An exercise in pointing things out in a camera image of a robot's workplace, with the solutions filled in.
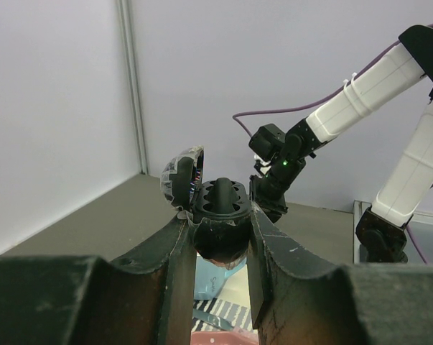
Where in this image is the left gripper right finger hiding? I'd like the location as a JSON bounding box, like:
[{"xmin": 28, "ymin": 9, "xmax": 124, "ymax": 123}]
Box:
[{"xmin": 248, "ymin": 205, "xmax": 433, "ymax": 344}]

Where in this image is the white blue mug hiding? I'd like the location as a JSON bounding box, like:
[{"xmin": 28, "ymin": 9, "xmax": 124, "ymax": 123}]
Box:
[{"xmin": 194, "ymin": 256, "xmax": 246, "ymax": 300}]

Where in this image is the pink dotted plate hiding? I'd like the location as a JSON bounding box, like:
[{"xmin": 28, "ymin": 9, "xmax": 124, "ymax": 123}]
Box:
[{"xmin": 190, "ymin": 331, "xmax": 259, "ymax": 345}]

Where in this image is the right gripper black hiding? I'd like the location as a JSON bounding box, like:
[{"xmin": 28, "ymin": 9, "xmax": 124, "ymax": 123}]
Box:
[{"xmin": 249, "ymin": 175, "xmax": 288, "ymax": 223}]

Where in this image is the colourful patchwork placemat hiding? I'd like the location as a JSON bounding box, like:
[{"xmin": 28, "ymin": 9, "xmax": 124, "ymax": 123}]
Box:
[{"xmin": 193, "ymin": 298, "xmax": 256, "ymax": 332}]

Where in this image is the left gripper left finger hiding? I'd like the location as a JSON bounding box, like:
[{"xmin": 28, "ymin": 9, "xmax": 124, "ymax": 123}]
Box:
[{"xmin": 0, "ymin": 218, "xmax": 196, "ymax": 344}]

